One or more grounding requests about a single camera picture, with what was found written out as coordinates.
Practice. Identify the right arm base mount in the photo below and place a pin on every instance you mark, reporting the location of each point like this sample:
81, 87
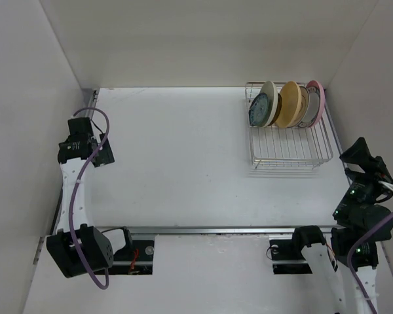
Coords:
285, 259

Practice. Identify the cream white plate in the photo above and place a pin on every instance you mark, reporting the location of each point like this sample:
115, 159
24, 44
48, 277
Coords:
269, 88

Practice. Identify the white patterned plate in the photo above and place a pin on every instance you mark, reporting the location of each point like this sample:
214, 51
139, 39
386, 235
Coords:
304, 107

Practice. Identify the blue floral plate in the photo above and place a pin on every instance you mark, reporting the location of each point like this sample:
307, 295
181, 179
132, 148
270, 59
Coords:
259, 110

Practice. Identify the yellow wooden plate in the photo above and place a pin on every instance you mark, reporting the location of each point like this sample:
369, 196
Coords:
291, 104

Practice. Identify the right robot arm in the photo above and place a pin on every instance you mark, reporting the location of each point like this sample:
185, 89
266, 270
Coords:
346, 265

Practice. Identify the pink rimmed plate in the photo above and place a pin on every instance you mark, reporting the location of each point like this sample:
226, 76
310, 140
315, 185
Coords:
316, 104

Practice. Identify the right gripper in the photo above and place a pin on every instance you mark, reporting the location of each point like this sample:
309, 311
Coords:
359, 152

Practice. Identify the front aluminium rail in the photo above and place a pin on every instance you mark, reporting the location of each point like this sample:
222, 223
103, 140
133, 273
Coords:
214, 230

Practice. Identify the wire dish rack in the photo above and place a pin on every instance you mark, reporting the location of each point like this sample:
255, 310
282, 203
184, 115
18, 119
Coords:
272, 146

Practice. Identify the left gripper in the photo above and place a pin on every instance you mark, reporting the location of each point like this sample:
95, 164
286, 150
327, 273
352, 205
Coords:
105, 157

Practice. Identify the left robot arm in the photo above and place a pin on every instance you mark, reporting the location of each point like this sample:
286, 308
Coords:
98, 247

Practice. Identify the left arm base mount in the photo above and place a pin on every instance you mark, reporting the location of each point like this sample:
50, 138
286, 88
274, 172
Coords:
137, 260

